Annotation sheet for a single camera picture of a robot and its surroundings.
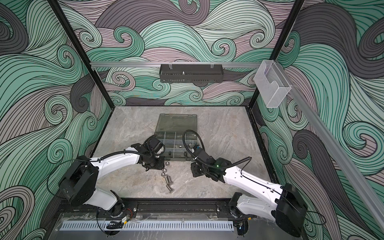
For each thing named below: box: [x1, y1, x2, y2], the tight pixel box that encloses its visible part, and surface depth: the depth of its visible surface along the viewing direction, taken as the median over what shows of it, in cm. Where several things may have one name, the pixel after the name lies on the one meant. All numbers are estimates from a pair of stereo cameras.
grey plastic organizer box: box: [155, 113, 198, 162], surface depth 109 cm
